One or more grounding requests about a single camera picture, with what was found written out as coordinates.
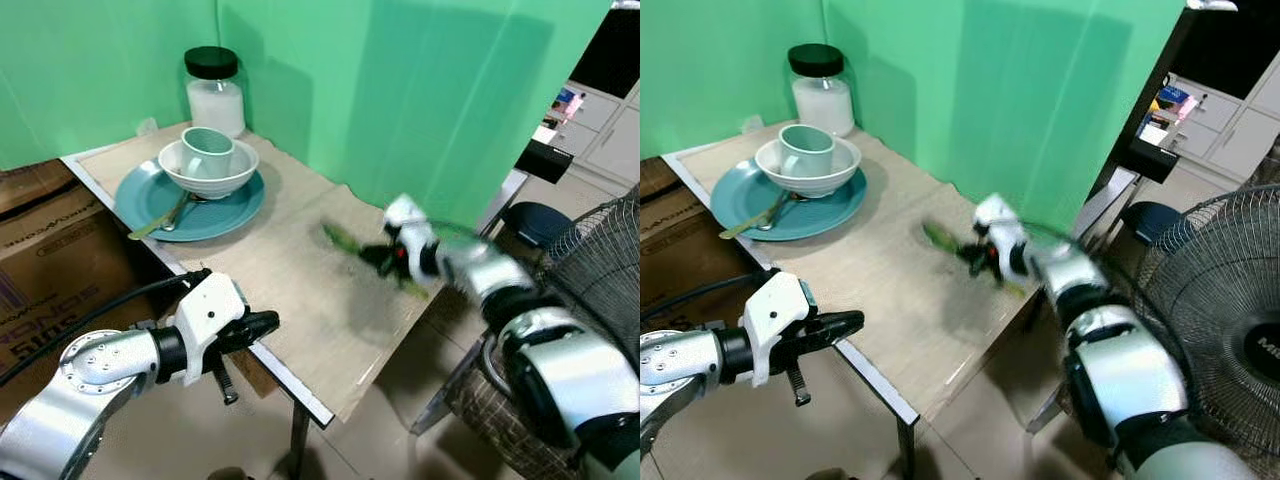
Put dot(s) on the green utensil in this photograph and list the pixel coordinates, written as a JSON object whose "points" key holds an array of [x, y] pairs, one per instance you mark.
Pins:
{"points": [[342, 238], [940, 238]]}

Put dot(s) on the glass jar with black lid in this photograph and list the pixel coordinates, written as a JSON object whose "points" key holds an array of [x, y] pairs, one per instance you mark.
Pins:
{"points": [[214, 100], [822, 98]]}

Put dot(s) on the black screen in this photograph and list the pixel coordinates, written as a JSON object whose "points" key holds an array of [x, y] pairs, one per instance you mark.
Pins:
{"points": [[612, 55], [1230, 45]]}

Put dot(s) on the teal plate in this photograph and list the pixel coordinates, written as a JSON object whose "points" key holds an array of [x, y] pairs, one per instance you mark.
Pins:
{"points": [[225, 215], [830, 212]]}

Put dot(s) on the black box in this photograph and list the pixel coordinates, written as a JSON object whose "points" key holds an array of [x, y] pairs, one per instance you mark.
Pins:
{"points": [[1152, 158], [545, 160]]}

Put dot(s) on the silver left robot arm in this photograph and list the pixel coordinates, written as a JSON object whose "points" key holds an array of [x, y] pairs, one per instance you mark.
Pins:
{"points": [[680, 362], [95, 365]]}

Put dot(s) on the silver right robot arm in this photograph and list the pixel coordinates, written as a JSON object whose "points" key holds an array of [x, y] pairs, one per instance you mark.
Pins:
{"points": [[560, 375], [1130, 375]]}

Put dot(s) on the white bowl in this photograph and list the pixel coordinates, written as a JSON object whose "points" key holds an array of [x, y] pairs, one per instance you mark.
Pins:
{"points": [[235, 178], [838, 176]]}

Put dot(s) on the green backdrop cloth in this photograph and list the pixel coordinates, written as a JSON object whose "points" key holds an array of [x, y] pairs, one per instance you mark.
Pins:
{"points": [[400, 90], [1000, 90]]}

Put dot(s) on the black clamp screw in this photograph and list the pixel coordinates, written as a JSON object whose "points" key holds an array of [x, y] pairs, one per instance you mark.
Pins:
{"points": [[226, 385], [796, 385]]}

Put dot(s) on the checked fabric chair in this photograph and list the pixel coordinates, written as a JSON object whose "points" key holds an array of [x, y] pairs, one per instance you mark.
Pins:
{"points": [[490, 410]]}

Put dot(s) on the dark blue stool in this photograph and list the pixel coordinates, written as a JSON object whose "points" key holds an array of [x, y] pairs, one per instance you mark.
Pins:
{"points": [[535, 222], [1150, 218]]}

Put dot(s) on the pale green mug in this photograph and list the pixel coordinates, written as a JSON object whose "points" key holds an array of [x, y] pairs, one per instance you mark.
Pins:
{"points": [[205, 152], [805, 150]]}

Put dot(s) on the beige table with metal frame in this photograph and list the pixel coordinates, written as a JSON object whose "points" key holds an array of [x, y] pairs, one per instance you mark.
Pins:
{"points": [[900, 290], [300, 290]]}

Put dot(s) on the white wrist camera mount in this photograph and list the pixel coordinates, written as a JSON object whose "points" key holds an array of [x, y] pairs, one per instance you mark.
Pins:
{"points": [[408, 220], [210, 305], [778, 300], [1000, 220]]}

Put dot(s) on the black standing fan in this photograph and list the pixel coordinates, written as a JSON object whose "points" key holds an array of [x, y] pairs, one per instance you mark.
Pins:
{"points": [[600, 260], [1220, 320]]}

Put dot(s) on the brown cardboard box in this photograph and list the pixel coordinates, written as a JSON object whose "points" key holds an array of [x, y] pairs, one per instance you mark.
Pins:
{"points": [[680, 250], [50, 250]]}

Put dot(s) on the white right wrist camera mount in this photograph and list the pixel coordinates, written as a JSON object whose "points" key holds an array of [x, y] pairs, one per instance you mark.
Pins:
{"points": [[1000, 220], [408, 220]]}

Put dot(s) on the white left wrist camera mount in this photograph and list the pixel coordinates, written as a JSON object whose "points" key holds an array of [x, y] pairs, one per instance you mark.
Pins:
{"points": [[210, 305], [778, 300]]}

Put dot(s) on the white drawer cabinet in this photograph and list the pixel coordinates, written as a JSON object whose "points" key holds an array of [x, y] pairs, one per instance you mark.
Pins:
{"points": [[1230, 125], [605, 130]]}

